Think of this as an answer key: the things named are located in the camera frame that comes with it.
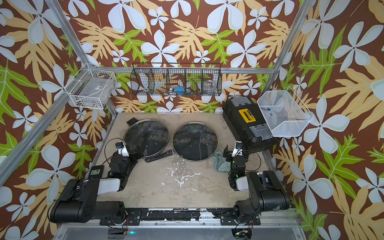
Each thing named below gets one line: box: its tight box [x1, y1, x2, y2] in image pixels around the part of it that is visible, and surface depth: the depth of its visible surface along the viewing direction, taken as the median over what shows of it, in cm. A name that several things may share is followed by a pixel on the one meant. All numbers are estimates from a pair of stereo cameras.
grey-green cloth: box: [212, 150, 231, 173], surface depth 91 cm
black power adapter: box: [88, 165, 105, 179], surface depth 89 cm
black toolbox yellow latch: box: [222, 95, 278, 154], surface depth 95 cm
